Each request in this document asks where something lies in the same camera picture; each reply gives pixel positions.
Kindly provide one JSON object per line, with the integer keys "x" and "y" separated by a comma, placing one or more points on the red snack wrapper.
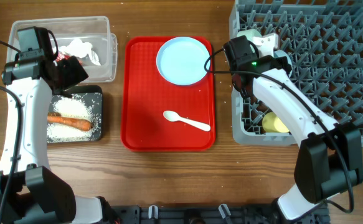
{"x": 61, "y": 56}

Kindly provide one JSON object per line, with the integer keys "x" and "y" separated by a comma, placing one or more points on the yellow plastic cup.
{"x": 273, "y": 124}

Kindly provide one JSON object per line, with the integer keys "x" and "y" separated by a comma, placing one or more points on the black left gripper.
{"x": 74, "y": 72}

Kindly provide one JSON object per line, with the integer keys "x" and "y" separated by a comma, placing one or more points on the white tissue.
{"x": 83, "y": 51}

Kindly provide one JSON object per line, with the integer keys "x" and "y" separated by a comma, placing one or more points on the clear plastic bin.
{"x": 93, "y": 29}

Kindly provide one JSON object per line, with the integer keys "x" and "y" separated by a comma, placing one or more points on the light blue plate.
{"x": 183, "y": 61}

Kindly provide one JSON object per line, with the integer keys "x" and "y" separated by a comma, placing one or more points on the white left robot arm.
{"x": 29, "y": 191}

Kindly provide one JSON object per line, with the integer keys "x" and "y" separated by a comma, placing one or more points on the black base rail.
{"x": 248, "y": 214}

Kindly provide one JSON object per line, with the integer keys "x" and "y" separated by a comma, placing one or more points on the white rice pile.
{"x": 72, "y": 109}

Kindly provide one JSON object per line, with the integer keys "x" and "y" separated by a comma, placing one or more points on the mint green bowl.
{"x": 249, "y": 34}

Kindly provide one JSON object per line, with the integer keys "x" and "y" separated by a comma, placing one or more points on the grey-blue dishwasher rack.
{"x": 324, "y": 41}

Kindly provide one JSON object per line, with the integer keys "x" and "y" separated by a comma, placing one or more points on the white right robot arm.
{"x": 329, "y": 162}

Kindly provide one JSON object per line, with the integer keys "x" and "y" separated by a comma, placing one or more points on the orange carrot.
{"x": 81, "y": 124}

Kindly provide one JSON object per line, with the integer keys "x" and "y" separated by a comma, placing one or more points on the black waste tray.
{"x": 84, "y": 93}

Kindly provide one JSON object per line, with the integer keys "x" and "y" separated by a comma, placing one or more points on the red plastic tray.
{"x": 146, "y": 95}

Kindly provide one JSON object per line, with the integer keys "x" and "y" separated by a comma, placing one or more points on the white plastic spoon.
{"x": 172, "y": 116}

